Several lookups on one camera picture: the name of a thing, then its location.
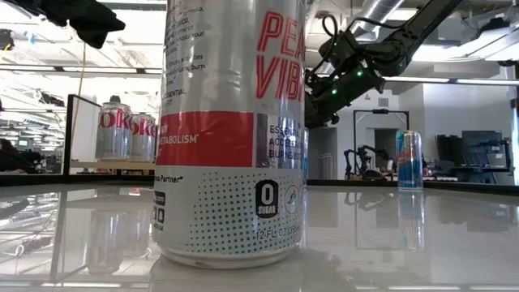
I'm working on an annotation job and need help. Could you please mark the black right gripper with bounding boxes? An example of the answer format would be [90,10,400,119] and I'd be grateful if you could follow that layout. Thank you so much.
[304,87,345,129]

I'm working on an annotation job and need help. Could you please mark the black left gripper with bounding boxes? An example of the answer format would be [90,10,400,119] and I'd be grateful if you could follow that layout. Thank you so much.
[14,0,127,49]

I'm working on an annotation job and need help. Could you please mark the blue silver Red Bull can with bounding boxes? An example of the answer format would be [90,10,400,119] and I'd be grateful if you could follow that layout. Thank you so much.
[302,128,310,187]
[396,129,424,191]

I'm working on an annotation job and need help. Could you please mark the silver red Celsius can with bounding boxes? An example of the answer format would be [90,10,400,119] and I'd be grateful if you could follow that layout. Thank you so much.
[152,0,308,270]

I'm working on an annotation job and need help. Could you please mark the silver Diet Coke can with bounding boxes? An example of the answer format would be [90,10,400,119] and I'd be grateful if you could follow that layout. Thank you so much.
[130,113,159,163]
[95,101,134,161]

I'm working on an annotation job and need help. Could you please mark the wooden shelf board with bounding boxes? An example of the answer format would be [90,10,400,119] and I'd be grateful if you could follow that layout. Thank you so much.
[69,161,157,171]

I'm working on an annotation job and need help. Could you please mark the black background robot arms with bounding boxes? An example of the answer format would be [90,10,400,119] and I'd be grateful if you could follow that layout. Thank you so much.
[343,144,392,181]

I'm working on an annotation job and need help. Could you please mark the ceiling light strip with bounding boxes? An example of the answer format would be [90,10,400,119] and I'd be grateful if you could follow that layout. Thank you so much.
[380,75,519,87]

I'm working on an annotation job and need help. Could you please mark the dark monitor desk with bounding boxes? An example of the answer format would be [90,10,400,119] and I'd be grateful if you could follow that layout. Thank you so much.
[435,129,513,184]

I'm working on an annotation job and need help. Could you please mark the person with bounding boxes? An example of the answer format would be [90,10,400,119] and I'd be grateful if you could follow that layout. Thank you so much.
[0,137,36,174]

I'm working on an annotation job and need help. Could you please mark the yellow hanging cord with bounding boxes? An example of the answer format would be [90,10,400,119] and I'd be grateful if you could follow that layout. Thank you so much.
[71,40,88,137]

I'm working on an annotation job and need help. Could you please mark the black background rig frame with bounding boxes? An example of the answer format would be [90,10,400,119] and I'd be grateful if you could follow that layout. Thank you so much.
[352,108,410,180]

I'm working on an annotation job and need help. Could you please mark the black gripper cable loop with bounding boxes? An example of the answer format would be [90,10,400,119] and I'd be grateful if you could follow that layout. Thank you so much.
[321,14,340,72]

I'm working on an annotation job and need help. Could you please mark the black metal shelf frame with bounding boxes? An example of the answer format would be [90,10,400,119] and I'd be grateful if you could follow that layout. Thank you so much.
[62,93,159,178]

